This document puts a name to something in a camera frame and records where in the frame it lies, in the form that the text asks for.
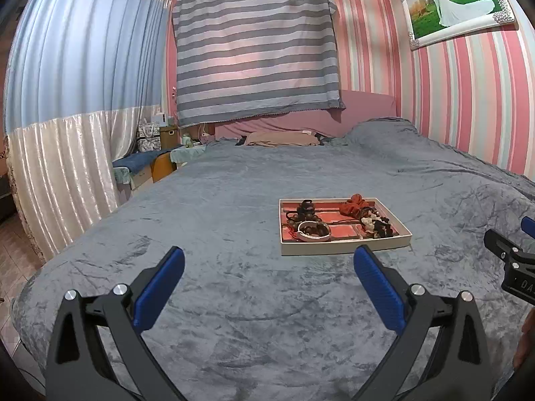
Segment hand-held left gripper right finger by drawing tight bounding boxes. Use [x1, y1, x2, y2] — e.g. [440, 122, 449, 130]
[353, 245, 496, 401]

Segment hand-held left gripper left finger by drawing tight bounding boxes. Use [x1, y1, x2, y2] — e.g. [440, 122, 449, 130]
[45, 246, 186, 401]

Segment brick-patterned jewelry tray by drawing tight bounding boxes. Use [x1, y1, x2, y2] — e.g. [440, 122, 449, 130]
[279, 197, 413, 257]

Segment white bracelet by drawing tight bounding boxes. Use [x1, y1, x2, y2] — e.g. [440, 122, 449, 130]
[296, 220, 333, 244]

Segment black hair tie red beads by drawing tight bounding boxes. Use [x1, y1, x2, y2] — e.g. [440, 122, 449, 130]
[284, 211, 306, 241]

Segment person's right hand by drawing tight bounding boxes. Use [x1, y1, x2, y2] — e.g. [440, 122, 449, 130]
[513, 321, 535, 369]

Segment grey plush blanket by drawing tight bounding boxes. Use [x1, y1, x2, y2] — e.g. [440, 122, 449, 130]
[12, 117, 535, 401]

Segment red scrunchie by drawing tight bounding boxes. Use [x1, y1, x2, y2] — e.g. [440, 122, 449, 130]
[338, 194, 375, 220]

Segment orange wooden cabinet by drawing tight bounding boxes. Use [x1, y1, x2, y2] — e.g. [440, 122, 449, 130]
[150, 152, 178, 183]

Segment blue folded cloth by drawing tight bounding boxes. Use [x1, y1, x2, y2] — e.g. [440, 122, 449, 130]
[112, 151, 163, 173]

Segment green cloth bedside table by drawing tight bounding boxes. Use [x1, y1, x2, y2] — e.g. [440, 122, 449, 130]
[170, 144, 210, 168]

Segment brown cardboard box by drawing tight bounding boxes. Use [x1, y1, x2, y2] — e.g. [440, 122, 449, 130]
[159, 126, 179, 151]

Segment patterned storage box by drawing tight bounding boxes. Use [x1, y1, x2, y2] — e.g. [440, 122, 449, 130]
[137, 120, 162, 153]

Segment beige pillow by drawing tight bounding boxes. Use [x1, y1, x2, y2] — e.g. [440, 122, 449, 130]
[243, 130, 322, 148]

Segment pink headboard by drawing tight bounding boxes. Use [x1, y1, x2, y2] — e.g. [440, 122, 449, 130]
[214, 89, 399, 139]

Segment blue and white curtain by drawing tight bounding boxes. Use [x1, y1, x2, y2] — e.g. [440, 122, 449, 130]
[3, 0, 173, 262]

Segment framed wedding photo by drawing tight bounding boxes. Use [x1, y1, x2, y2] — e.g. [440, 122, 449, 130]
[398, 0, 520, 51]

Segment grey striped hanging cloth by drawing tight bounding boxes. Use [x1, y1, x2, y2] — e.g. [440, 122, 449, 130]
[171, 0, 346, 129]

